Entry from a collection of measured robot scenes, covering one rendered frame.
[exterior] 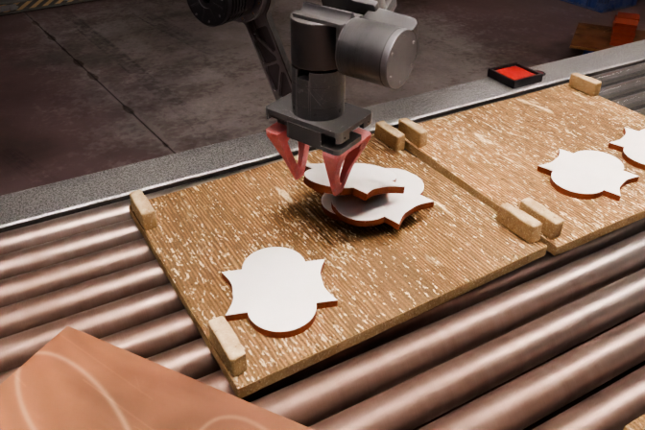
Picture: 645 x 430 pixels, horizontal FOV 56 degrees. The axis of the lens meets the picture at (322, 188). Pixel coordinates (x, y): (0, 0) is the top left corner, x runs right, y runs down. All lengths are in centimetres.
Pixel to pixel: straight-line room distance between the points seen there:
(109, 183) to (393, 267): 45
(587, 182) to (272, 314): 49
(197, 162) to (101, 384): 54
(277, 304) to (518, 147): 50
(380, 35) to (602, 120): 63
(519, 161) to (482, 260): 25
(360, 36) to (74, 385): 37
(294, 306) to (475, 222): 28
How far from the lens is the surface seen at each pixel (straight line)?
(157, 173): 95
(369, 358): 63
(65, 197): 93
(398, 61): 58
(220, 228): 77
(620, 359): 71
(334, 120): 64
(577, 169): 94
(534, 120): 109
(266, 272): 69
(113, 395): 47
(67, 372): 50
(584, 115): 113
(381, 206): 75
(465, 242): 76
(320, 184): 71
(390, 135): 94
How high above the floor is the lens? 139
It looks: 33 degrees down
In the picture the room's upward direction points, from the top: straight up
